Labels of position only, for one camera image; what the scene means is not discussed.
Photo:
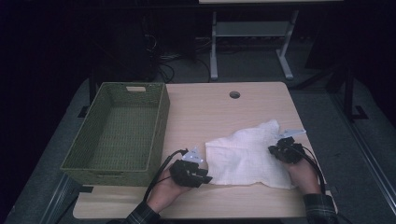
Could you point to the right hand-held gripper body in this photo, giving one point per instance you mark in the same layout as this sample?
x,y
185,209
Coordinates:
x,y
289,152

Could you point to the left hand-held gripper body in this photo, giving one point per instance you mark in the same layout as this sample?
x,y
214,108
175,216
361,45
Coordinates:
x,y
186,172

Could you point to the white cloth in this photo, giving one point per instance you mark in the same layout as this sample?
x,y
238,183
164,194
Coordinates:
x,y
246,158

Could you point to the green woven basket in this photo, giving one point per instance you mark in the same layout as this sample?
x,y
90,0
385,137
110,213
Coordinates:
x,y
121,140

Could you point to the person's left hand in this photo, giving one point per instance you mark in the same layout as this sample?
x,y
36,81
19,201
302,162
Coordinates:
x,y
165,194

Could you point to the person's right hand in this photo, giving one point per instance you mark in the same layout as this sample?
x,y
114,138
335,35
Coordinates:
x,y
306,180

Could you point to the black stand foot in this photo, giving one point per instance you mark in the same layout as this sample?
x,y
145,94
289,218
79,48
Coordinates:
x,y
359,113

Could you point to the black tape strip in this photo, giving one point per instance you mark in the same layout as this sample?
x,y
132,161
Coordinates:
x,y
86,189

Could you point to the aluminium floor rail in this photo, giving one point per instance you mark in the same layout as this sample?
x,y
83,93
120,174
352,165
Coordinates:
x,y
59,196
370,161

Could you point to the white metal desk frame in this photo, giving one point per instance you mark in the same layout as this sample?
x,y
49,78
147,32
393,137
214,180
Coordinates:
x,y
249,28

